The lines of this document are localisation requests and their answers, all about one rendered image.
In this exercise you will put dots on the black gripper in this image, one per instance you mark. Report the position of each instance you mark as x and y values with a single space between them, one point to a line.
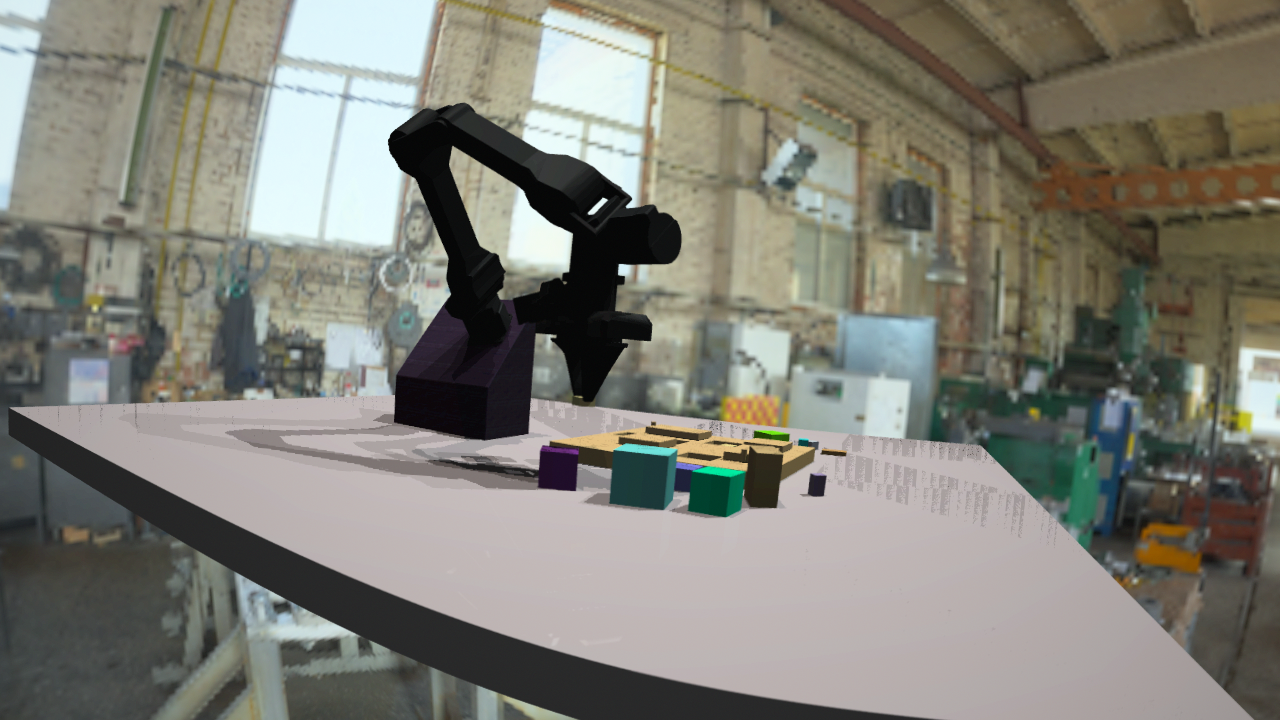
592 343

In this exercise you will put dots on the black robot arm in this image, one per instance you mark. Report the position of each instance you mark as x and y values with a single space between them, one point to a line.
560 188

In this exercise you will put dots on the blue-purple cube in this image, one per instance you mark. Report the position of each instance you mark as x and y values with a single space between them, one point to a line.
683 476

